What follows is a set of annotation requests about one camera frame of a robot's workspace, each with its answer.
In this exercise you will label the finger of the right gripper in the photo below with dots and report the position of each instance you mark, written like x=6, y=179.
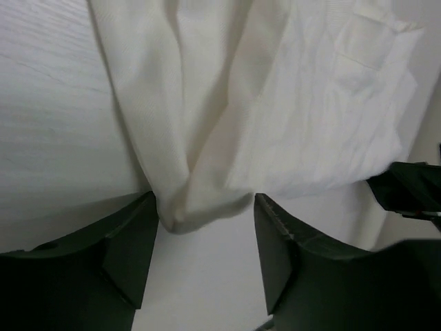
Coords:
x=409, y=189

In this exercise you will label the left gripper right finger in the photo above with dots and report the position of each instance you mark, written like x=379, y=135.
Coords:
x=313, y=281

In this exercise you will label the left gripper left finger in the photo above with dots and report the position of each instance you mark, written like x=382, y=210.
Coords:
x=92, y=279

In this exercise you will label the white pleated skirt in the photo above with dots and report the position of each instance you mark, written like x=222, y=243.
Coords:
x=226, y=99

